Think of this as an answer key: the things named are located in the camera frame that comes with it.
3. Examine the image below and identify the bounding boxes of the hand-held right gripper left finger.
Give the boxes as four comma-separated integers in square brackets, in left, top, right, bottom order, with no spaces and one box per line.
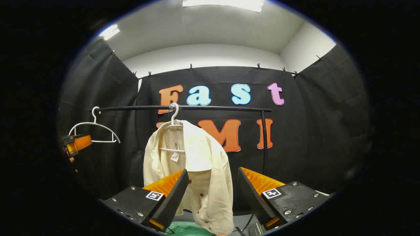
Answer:
[103,169,190,233]

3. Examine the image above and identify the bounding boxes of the large ceiling light panel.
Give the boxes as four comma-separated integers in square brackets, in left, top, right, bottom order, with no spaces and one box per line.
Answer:
[182,0,264,13]

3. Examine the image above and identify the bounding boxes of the small ceiling light panel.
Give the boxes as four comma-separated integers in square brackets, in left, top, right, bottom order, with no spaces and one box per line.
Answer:
[99,25,120,41]

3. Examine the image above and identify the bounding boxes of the white plastic clothes hanger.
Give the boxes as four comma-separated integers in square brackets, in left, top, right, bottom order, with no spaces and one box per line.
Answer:
[68,106,121,144]
[160,103,186,153]

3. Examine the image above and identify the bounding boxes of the row of black cloth clips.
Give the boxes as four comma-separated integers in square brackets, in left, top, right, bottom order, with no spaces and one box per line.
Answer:
[111,49,324,78]

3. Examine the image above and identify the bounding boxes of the black metal clothes rack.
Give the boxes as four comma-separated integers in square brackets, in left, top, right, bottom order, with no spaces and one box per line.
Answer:
[89,105,273,176]

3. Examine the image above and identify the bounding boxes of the green laundry hamper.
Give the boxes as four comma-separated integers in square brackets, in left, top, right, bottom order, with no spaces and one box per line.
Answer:
[164,222,215,236]

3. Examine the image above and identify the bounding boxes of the cream button shirt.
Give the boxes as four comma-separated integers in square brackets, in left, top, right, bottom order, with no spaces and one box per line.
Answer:
[143,120,234,236]

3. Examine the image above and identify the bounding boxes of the black backdrop cloth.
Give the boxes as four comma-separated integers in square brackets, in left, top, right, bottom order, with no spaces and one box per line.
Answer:
[58,38,371,217]

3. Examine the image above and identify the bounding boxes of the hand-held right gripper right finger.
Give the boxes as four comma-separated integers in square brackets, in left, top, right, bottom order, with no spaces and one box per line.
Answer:
[238,167,330,230]

